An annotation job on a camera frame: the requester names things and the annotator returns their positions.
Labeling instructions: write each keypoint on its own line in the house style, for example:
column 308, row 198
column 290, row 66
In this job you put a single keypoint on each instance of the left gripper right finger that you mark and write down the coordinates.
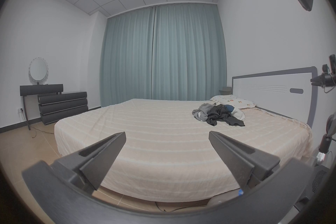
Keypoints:
column 244, row 160

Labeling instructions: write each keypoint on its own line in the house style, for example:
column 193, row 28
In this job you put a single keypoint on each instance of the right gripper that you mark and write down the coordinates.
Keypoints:
column 329, row 80

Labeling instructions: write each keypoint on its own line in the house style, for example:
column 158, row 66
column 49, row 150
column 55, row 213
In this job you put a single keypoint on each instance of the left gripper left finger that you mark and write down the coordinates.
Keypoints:
column 89, row 162

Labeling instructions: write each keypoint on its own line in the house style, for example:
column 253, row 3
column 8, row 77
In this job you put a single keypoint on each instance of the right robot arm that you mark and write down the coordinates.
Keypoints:
column 325, row 143

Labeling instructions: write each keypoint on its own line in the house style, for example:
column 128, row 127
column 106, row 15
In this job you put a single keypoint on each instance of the pile of clothes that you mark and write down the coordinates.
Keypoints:
column 220, row 115

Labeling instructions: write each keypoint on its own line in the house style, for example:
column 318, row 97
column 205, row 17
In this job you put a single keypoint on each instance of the bed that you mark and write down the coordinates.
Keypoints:
column 157, row 139

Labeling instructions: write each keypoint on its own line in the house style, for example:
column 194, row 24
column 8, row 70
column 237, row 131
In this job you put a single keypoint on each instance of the white printed pillow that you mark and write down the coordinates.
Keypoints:
column 231, row 101

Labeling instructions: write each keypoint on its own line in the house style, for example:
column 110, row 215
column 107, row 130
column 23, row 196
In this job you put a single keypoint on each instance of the grey bedside table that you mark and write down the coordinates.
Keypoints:
column 226, row 91

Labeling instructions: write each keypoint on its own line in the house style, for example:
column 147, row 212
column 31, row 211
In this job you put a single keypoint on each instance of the black dressing table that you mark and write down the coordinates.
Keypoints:
column 39, row 89

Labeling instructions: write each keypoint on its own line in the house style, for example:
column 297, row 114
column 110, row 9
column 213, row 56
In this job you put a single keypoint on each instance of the round white-framed mirror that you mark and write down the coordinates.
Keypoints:
column 38, row 68

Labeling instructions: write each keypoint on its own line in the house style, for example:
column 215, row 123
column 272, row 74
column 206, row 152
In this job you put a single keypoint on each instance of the blue-green curtain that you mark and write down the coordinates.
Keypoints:
column 189, row 55
column 128, row 60

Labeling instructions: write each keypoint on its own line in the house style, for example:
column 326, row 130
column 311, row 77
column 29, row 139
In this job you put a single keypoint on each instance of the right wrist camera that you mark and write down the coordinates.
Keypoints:
column 332, row 64

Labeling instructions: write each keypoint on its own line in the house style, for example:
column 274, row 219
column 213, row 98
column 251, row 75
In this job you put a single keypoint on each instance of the white wall socket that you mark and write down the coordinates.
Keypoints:
column 20, row 110

